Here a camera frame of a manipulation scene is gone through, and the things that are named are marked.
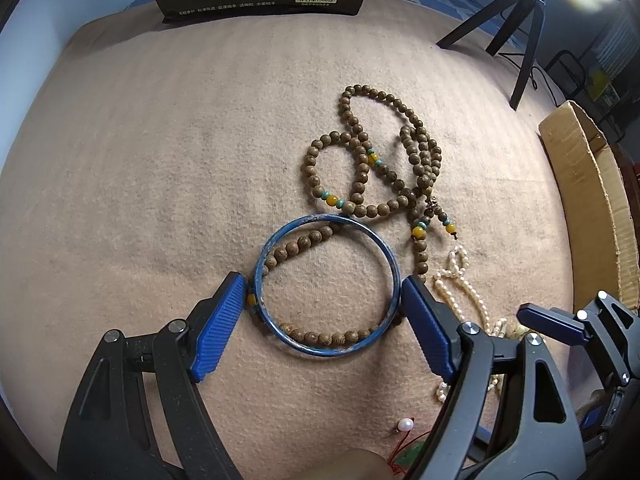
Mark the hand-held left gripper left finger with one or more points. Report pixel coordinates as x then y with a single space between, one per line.
220 327

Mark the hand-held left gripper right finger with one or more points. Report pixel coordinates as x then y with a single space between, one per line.
425 327

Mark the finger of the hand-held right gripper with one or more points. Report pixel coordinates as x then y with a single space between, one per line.
547 321
481 436

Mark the cardboard box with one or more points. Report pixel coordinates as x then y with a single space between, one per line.
575 185

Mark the blue bangle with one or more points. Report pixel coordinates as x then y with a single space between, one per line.
320 217

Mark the tan blanket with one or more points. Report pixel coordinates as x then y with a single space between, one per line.
150 185

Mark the yellow box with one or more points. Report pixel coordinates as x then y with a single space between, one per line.
596 84

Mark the black clothes rack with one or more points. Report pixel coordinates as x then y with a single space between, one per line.
566 53

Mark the black tripod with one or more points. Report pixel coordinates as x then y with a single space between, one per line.
532 35

